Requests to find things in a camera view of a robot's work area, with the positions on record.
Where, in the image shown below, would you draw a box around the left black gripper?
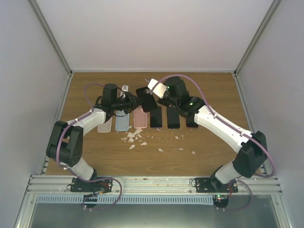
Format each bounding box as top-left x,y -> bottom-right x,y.
113,92 -> 144,114

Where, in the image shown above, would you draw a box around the pink phone case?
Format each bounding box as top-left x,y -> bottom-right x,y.
133,106 -> 147,129

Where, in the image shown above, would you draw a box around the black phone from blue case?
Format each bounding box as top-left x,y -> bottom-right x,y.
166,106 -> 180,129

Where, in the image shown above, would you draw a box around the purple black phone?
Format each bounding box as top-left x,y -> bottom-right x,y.
150,106 -> 162,128

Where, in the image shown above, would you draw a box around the purple phone from white case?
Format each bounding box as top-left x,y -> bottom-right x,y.
186,116 -> 198,128

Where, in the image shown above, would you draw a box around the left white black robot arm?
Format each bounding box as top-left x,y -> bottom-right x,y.
46,84 -> 143,192

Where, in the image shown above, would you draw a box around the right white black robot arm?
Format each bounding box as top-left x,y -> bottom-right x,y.
148,75 -> 267,192

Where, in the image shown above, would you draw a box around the white debris flakes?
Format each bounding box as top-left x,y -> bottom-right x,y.
111,128 -> 198,157

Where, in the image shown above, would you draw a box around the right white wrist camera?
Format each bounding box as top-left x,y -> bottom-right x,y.
148,78 -> 167,98

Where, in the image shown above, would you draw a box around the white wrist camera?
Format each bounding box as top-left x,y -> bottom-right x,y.
148,78 -> 167,98
121,85 -> 129,97

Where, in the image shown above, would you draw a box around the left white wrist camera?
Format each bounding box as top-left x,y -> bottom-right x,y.
121,85 -> 129,97

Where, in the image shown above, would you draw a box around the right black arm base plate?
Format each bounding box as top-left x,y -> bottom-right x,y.
190,177 -> 238,193

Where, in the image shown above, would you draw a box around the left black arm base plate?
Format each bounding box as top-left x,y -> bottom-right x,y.
66,178 -> 113,194

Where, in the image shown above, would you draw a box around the aluminium front rail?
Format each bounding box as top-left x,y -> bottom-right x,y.
26,175 -> 282,195

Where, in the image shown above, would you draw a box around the grey slotted cable duct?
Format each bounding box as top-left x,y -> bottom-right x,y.
36,194 -> 213,205

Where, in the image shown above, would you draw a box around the left aluminium corner post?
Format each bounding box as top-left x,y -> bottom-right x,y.
27,0 -> 73,76

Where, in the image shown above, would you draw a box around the aluminium corner post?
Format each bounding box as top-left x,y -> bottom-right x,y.
27,0 -> 73,76
232,0 -> 283,78

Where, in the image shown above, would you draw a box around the right aluminium corner post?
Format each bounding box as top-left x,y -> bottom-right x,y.
232,0 -> 283,78

